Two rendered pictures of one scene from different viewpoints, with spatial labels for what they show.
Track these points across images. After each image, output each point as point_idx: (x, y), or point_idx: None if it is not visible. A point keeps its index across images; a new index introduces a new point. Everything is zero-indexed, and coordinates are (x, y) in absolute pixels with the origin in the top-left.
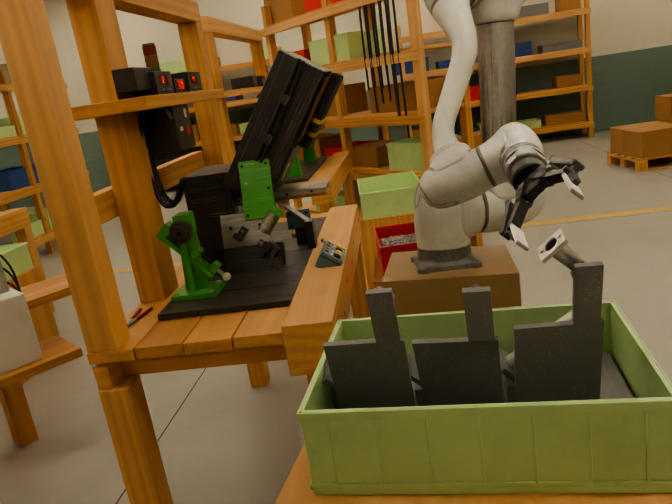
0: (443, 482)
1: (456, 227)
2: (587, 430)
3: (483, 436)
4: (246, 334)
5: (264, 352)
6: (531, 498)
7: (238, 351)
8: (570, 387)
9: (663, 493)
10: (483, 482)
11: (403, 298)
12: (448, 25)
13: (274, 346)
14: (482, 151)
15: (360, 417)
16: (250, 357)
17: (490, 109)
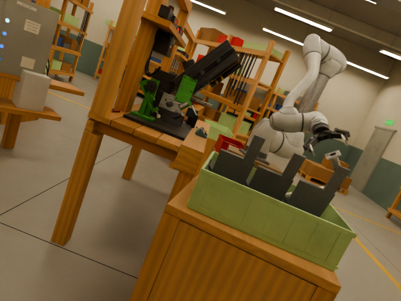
0: (244, 226)
1: (267, 144)
2: (314, 230)
3: (272, 214)
4: (164, 140)
5: (164, 153)
6: (277, 248)
7: (153, 146)
8: None
9: (328, 269)
10: (261, 233)
11: None
12: (309, 63)
13: (170, 152)
14: (304, 115)
15: (227, 182)
16: (157, 151)
17: (303, 106)
